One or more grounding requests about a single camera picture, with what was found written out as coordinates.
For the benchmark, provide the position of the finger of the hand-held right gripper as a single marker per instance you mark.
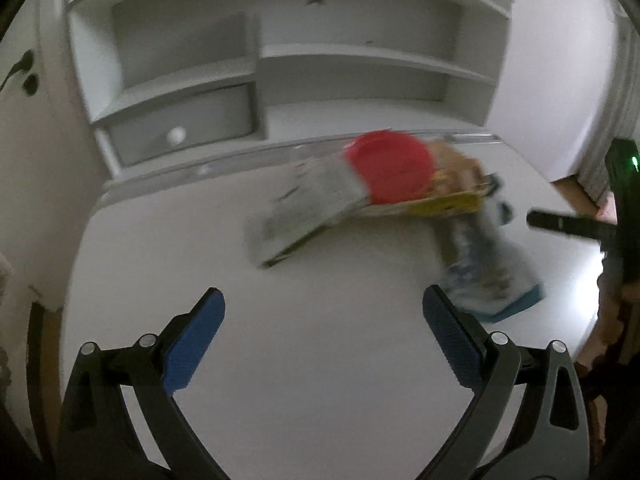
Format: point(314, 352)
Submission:
point(565, 224)

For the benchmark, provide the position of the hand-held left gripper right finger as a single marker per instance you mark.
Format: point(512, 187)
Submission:
point(450, 345)

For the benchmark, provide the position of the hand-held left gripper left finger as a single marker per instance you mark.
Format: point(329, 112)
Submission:
point(192, 350)

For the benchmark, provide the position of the person's right hand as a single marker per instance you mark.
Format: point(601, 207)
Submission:
point(605, 310)

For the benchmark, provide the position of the white round drawer knob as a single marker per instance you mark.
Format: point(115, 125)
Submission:
point(176, 135)

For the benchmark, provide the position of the grey drawer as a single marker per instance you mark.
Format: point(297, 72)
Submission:
point(190, 120)

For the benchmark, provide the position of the white shelf unit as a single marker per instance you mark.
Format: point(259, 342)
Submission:
point(300, 70)

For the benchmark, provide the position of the black wall plug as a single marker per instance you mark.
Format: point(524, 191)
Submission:
point(29, 80)

